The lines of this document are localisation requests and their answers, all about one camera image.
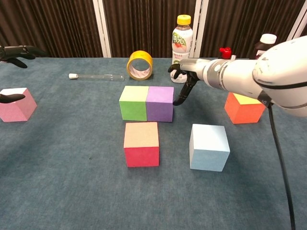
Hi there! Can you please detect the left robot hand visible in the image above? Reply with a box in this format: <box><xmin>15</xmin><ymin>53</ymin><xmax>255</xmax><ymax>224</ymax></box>
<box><xmin>0</xmin><ymin>45</ymin><xmax>48</xmax><ymax>104</ymax></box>

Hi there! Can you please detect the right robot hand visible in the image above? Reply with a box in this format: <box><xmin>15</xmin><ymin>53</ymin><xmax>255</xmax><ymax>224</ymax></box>
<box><xmin>167</xmin><ymin>58</ymin><xmax>209</xmax><ymax>106</ymax></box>

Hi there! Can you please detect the purple foam cube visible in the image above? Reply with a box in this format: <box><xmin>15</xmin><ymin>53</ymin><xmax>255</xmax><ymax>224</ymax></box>
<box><xmin>145</xmin><ymin>86</ymin><xmax>175</xmax><ymax>123</ymax></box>

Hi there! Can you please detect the pink foam cube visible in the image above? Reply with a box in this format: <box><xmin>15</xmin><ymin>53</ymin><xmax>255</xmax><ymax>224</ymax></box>
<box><xmin>0</xmin><ymin>87</ymin><xmax>38</xmax><ymax>123</ymax></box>

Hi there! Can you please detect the orange foam cube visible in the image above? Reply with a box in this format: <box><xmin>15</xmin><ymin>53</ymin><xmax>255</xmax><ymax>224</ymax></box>
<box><xmin>224</xmin><ymin>92</ymin><xmax>267</xmax><ymax>125</ymax></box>

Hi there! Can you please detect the green foam cube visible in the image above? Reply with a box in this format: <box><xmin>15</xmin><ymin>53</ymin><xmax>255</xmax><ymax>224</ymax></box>
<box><xmin>118</xmin><ymin>85</ymin><xmax>150</xmax><ymax>121</ymax></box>

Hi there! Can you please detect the light blue foam cube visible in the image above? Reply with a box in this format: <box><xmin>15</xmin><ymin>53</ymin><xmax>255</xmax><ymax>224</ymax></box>
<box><xmin>189</xmin><ymin>124</ymin><xmax>231</xmax><ymax>172</ymax></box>

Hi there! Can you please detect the drink bottle yellow cap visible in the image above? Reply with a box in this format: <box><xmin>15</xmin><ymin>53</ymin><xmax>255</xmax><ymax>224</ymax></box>
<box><xmin>170</xmin><ymin>14</ymin><xmax>194</xmax><ymax>84</ymax></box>

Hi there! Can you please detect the black ink bottle red cap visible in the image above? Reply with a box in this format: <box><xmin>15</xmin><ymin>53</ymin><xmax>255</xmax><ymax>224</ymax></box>
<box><xmin>219</xmin><ymin>46</ymin><xmax>233</xmax><ymax>59</ymax></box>

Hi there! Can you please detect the brown pleated partition screen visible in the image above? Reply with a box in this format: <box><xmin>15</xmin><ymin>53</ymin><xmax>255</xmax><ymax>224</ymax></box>
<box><xmin>103</xmin><ymin>0</ymin><xmax>200</xmax><ymax>58</ymax></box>
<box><xmin>0</xmin><ymin>0</ymin><xmax>104</xmax><ymax>58</ymax></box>
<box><xmin>200</xmin><ymin>0</ymin><xmax>305</xmax><ymax>58</ymax></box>

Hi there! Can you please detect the yellow tape roll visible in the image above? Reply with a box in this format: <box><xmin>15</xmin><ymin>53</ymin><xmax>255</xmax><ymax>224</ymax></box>
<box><xmin>127</xmin><ymin>50</ymin><xmax>154</xmax><ymax>81</ymax></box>

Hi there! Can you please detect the glass test tube white cap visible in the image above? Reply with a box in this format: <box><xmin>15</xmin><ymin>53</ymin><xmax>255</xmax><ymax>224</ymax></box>
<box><xmin>68</xmin><ymin>73</ymin><xmax>125</xmax><ymax>82</ymax></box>

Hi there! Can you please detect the dark bottle white cap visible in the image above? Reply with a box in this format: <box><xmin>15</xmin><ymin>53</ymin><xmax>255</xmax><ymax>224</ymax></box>
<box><xmin>254</xmin><ymin>33</ymin><xmax>277</xmax><ymax>60</ymax></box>

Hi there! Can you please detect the red foam cube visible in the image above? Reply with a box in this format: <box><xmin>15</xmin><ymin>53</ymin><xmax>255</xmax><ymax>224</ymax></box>
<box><xmin>123</xmin><ymin>122</ymin><xmax>160</xmax><ymax>168</ymax></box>

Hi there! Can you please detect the blue-grey table cloth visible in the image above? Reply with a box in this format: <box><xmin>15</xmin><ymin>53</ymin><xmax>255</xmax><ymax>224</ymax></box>
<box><xmin>0</xmin><ymin>57</ymin><xmax>307</xmax><ymax>230</ymax></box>

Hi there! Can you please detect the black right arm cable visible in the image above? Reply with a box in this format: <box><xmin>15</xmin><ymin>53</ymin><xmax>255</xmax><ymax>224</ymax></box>
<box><xmin>268</xmin><ymin>102</ymin><xmax>296</xmax><ymax>230</ymax></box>

